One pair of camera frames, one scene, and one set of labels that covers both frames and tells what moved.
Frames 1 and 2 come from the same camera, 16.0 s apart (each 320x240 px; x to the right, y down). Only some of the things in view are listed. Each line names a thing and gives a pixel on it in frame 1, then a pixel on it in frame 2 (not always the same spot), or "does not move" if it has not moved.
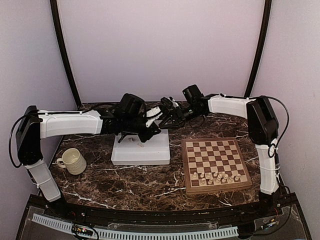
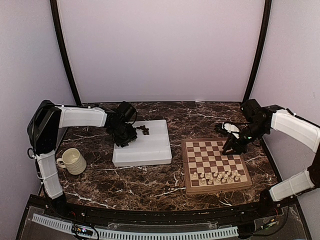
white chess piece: [210, 182] does not move
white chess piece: [230, 179] does not move
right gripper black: [171, 115] -> [234, 143]
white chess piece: [226, 176] does not move
